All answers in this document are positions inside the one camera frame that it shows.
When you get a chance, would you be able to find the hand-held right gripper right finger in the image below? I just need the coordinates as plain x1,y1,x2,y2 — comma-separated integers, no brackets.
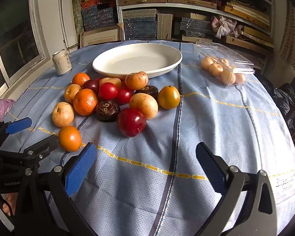
195,142,277,236

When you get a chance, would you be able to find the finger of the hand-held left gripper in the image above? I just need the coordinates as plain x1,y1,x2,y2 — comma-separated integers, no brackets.
5,117,33,135
22,135,60,162

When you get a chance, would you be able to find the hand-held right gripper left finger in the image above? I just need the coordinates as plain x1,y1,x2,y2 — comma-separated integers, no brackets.
15,142,99,236

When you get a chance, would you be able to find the large orange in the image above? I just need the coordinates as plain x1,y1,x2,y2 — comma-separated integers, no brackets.
73,88,99,116

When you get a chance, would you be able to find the large red plum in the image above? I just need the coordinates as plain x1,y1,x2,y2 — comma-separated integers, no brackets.
117,108,147,137

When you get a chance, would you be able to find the dark purple plum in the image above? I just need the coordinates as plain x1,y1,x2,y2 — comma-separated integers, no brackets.
82,79,100,94

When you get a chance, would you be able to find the small tangerine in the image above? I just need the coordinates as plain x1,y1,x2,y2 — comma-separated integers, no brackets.
72,72,90,87

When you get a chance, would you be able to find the yellow orange persimmon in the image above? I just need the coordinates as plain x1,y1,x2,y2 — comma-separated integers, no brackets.
158,85,181,110

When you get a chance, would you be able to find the large pale speckled pear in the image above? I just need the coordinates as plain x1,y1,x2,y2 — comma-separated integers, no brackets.
129,93,159,120

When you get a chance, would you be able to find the dark brown water chestnut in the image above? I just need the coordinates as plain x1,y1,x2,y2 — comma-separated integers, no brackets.
135,85,159,101
96,100,121,122

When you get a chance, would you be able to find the white oval plate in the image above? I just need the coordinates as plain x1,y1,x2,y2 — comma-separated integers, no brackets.
92,43,183,79

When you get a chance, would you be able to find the person's left hand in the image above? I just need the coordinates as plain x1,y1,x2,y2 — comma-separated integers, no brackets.
2,193,17,217

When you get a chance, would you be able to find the pink cloth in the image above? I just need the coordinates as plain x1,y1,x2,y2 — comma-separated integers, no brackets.
0,98,15,126

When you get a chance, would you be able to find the white beverage can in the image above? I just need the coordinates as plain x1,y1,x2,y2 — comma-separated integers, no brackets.
52,49,72,76

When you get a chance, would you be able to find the white framed window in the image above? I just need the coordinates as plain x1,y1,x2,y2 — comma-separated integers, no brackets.
0,0,51,99

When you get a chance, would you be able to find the dark clothing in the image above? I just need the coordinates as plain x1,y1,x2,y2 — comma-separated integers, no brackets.
257,74,295,133

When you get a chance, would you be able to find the striped pale apple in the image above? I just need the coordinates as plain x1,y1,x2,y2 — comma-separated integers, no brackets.
125,71,149,90

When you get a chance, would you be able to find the clear plastic clamshell box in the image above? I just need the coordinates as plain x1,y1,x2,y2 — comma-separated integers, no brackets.
194,43,255,89

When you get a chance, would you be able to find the white leaning board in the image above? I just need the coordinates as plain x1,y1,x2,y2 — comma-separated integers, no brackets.
58,0,79,50

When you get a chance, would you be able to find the marbled green slab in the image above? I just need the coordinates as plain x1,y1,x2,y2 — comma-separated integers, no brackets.
71,0,85,33

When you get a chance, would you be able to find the pile of blue red boxes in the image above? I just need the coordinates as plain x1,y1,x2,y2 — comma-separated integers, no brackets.
75,0,117,31

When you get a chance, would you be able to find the pink plastic bag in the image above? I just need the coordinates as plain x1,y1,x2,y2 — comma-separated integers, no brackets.
211,15,244,39

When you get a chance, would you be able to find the shelf with stacked boxes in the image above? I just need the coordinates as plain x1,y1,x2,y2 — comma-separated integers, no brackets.
118,0,274,52

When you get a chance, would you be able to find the tall stack of woven boxes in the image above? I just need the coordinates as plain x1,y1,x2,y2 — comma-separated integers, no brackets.
280,0,295,72

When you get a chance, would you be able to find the beige picture frame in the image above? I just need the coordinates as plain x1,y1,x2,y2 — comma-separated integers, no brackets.
79,25,124,48

